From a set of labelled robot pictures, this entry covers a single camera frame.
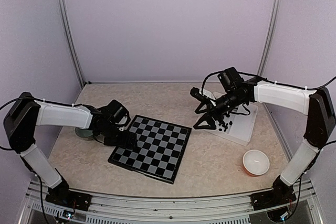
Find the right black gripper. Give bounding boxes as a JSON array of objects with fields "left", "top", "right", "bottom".
[{"left": 194, "top": 90, "right": 246, "bottom": 129}]

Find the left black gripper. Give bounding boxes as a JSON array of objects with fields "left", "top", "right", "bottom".
[{"left": 98, "top": 122, "right": 137, "bottom": 149}]

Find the black grey chessboard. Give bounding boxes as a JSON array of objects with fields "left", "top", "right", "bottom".
[{"left": 108, "top": 115, "right": 192, "bottom": 184}]

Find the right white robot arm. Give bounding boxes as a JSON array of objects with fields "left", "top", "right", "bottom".
[{"left": 190, "top": 67, "right": 335, "bottom": 205}]

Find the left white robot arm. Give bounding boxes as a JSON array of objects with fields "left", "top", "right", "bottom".
[{"left": 1, "top": 92, "right": 137, "bottom": 206}]

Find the black chess pieces pile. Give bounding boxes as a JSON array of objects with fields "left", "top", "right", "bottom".
[{"left": 217, "top": 113, "right": 233, "bottom": 132}]

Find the green glass bowl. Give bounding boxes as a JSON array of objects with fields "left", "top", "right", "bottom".
[{"left": 75, "top": 127, "right": 94, "bottom": 141}]

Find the white plastic piece tray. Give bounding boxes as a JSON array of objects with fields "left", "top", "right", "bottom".
[{"left": 204, "top": 103, "right": 258, "bottom": 146}]

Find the white orange bowl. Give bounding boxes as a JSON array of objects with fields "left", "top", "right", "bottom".
[{"left": 242, "top": 150, "right": 270, "bottom": 176}]

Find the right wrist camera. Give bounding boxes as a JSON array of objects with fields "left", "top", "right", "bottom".
[{"left": 190, "top": 87, "right": 214, "bottom": 103}]

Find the aluminium front rail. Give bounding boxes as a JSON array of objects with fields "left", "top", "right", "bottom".
[{"left": 25, "top": 179, "right": 318, "bottom": 224}]

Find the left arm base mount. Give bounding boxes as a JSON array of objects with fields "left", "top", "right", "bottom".
[{"left": 46, "top": 191, "right": 92, "bottom": 211}]

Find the right aluminium frame post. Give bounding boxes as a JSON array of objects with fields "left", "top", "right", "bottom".
[{"left": 257, "top": 0, "right": 281, "bottom": 76}]

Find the aluminium frame post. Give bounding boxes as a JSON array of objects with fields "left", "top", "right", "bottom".
[
  {"left": 57, "top": 0, "right": 86, "bottom": 88},
  {"left": 257, "top": 0, "right": 281, "bottom": 76}
]

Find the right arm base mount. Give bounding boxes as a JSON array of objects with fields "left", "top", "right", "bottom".
[{"left": 250, "top": 190, "right": 297, "bottom": 211}]

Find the left aluminium frame post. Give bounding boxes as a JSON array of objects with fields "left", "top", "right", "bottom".
[{"left": 57, "top": 0, "right": 86, "bottom": 88}]

